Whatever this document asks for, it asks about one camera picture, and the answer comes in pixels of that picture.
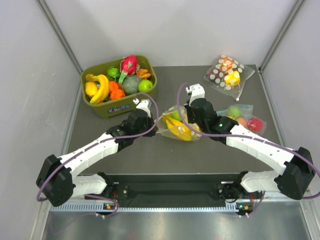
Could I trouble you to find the pink dragon fruit toy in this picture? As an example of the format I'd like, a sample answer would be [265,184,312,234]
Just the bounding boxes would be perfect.
[118,54,139,85]

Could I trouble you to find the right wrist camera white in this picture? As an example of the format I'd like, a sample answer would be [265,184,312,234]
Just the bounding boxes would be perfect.
[185,83,205,106]

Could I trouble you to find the grey green melon toy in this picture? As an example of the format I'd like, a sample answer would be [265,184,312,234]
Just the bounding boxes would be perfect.
[121,75,142,96]

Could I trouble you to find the aluminium frame post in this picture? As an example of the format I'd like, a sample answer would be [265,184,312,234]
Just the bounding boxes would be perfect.
[257,0,306,74]
[35,0,83,74]

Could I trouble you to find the olive green plastic bin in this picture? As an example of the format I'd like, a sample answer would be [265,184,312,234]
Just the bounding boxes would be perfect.
[80,55,158,119]

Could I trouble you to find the blue zip bag colourful balls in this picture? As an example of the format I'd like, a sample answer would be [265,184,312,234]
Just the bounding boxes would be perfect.
[217,104,267,135]

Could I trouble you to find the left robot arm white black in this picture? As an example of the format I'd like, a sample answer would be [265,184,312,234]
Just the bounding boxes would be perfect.
[36,108,156,207]

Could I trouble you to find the orange tangerine toy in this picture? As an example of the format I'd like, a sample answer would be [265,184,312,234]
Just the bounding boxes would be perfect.
[109,81,120,93]

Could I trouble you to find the green round fruit toy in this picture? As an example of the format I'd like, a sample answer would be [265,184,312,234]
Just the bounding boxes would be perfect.
[106,66,120,79]

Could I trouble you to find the slotted grey cable duct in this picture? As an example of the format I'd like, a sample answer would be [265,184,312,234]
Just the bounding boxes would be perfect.
[50,201,253,213]

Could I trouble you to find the yellow lemon toy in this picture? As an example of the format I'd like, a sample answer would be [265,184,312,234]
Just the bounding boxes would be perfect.
[85,81,99,98]

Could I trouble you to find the yellow banana bunch in bin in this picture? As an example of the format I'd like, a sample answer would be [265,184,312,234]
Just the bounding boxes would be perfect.
[85,73,110,104]

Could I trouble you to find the orange walnut-like toy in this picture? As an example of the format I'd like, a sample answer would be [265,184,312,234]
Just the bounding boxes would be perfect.
[136,68,152,80]

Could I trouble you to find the orange pumpkin toy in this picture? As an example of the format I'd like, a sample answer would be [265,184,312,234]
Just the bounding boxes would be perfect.
[110,88,126,101]

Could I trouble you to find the right aluminium frame post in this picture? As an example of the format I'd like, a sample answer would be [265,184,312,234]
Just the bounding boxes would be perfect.
[257,0,306,74]

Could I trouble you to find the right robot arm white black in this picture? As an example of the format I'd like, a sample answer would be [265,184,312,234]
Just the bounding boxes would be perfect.
[184,98,316,200]

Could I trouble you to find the zip bag with bananas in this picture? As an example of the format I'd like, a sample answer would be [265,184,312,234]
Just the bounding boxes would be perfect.
[156,105,201,142]

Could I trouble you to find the left aluminium frame post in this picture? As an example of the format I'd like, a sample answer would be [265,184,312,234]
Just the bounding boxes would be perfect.
[35,0,83,74]

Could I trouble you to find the polka dot zip bag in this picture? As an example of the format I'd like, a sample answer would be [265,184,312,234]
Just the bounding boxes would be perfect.
[203,54,255,102]

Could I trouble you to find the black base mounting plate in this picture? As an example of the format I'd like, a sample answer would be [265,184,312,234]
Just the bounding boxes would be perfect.
[74,173,296,208]

